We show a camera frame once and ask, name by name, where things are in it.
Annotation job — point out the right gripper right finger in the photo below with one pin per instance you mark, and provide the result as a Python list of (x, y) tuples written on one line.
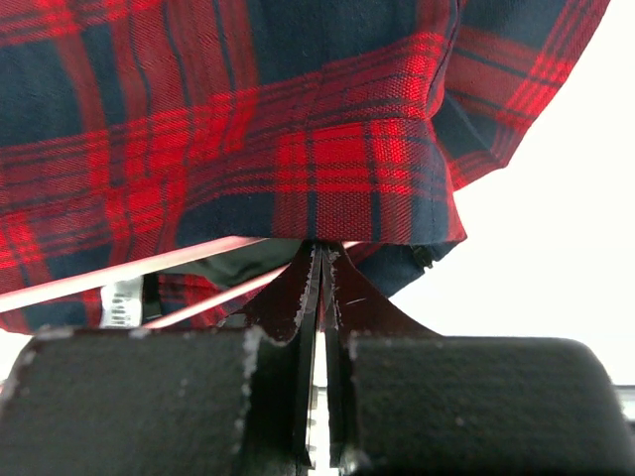
[(405, 400)]

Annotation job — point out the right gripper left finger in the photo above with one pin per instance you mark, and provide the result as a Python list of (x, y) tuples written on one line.
[(227, 400)]

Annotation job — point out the red plaid skirt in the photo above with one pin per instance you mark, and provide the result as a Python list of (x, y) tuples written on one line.
[(135, 128)]

